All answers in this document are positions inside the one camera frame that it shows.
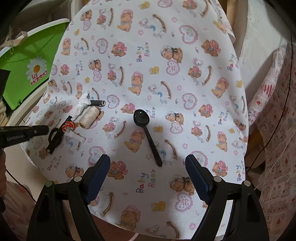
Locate green daisy print bag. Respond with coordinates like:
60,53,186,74
0,19,70,111

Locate white paper roll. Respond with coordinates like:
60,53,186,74
66,132,86,149

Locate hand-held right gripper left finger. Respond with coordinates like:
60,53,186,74
26,154,111,241

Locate bear printed tablecloth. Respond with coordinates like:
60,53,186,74
20,0,249,234

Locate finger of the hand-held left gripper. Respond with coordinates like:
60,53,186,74
28,125,49,139

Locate thin black cable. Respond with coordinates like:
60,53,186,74
5,169,37,204
245,30,293,174

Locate pink printed cloth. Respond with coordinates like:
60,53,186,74
248,44,296,232

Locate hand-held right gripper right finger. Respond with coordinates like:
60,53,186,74
185,154,270,241

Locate cream thread spool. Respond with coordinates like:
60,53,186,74
79,105,100,128

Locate peach printed cloth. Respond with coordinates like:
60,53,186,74
0,179,38,241

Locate black plastic spoon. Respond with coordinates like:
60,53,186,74
133,109,163,167

